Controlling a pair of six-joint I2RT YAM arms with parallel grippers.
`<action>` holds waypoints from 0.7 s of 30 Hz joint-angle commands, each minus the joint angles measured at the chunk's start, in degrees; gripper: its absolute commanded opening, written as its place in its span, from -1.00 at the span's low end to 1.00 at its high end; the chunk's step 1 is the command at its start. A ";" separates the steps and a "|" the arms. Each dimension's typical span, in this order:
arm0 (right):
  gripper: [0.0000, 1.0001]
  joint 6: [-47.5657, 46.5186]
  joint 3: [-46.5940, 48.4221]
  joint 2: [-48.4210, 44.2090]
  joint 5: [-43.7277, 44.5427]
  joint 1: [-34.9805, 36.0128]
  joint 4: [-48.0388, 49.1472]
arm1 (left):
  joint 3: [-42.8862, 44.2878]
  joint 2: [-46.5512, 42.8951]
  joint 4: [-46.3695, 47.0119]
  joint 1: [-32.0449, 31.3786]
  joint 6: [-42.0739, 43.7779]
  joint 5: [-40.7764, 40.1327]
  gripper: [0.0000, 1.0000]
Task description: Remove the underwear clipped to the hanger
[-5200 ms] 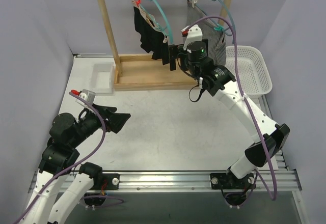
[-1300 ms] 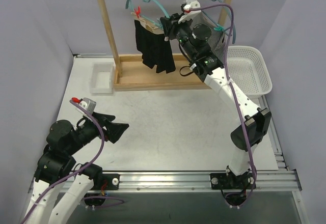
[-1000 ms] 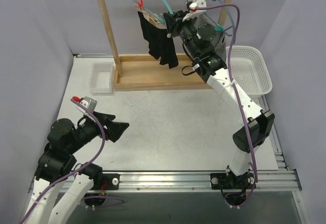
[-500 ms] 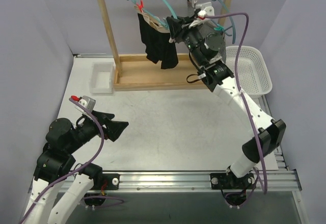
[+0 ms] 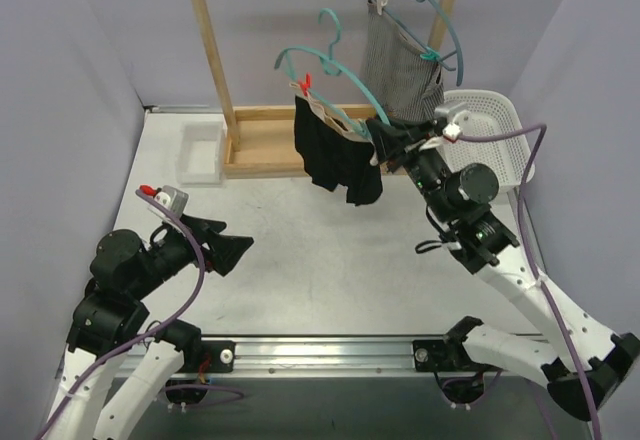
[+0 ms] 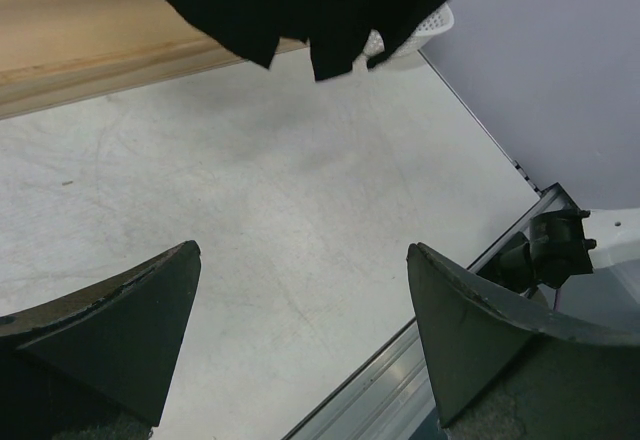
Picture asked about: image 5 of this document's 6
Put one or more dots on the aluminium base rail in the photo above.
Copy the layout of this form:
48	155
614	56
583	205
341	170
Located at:
325	355

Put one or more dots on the wooden clothes rack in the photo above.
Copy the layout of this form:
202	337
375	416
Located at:
260	141

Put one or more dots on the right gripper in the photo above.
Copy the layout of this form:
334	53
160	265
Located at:
400	149

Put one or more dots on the black underwear beige waistband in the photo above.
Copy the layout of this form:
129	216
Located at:
333	154

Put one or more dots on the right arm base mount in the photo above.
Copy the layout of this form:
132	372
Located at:
434	355

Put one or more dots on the teal clothespin on striped underwear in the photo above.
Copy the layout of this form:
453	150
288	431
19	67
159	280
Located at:
430	55

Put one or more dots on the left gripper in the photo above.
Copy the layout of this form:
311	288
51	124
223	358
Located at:
204	245

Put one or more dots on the teal hanger with striped underwear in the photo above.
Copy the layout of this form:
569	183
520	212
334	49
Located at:
443	37

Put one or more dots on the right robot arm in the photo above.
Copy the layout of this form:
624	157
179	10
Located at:
580	361

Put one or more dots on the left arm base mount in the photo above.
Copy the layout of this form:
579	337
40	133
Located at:
213	356

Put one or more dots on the grey striped underwear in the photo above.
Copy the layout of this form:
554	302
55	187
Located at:
408	86

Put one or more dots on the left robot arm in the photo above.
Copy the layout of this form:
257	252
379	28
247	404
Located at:
111	370

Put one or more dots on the white perforated plastic basket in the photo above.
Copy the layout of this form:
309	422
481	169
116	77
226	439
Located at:
491	113

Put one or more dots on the white foam tray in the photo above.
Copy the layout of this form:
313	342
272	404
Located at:
200	156

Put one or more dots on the red clothespin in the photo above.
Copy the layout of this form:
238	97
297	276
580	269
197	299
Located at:
305	84

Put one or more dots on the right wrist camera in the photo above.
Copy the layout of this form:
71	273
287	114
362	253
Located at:
448	117

